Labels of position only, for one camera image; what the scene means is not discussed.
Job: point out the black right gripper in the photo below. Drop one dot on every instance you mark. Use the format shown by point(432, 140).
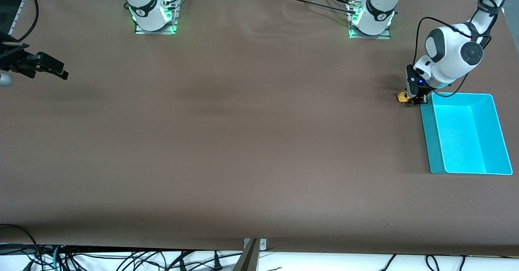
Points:
point(11, 59)

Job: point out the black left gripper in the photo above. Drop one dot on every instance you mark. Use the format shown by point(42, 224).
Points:
point(421, 98)

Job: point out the yellow beetle toy car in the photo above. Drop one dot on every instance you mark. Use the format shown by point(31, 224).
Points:
point(403, 97)

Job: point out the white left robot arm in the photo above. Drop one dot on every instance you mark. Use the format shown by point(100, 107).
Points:
point(450, 52)

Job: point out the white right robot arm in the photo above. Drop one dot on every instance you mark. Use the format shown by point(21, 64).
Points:
point(146, 7)

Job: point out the cyan plastic bin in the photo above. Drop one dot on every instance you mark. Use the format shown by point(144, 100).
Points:
point(462, 141)

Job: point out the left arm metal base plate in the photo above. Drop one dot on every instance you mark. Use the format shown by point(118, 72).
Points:
point(385, 36)

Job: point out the metal table edge bracket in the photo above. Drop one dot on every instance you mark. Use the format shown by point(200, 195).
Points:
point(262, 244)

